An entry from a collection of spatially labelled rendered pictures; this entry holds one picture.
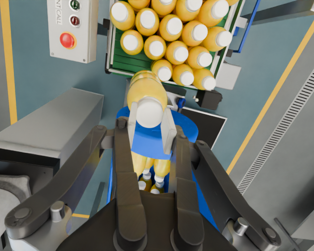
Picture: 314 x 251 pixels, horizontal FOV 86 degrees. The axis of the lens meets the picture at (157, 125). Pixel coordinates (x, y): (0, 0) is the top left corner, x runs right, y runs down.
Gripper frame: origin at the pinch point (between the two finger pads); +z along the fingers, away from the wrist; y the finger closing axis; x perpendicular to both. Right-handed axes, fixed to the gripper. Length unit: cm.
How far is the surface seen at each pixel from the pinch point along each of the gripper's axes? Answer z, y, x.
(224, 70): 58, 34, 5
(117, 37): 54, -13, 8
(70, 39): 32.4, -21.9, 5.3
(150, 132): 23.2, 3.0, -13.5
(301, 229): 117, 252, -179
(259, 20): 57, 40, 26
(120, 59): 54, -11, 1
